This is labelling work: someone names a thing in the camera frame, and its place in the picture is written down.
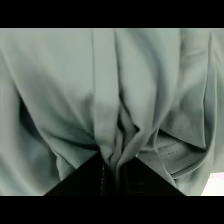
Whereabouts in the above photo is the pale green T-shirt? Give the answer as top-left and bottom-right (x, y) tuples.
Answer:
(0, 27), (224, 197)

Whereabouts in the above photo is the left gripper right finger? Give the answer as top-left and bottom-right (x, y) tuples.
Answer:
(120, 155), (185, 197)

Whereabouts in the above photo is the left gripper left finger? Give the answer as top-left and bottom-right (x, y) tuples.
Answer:
(44, 151), (108, 197)

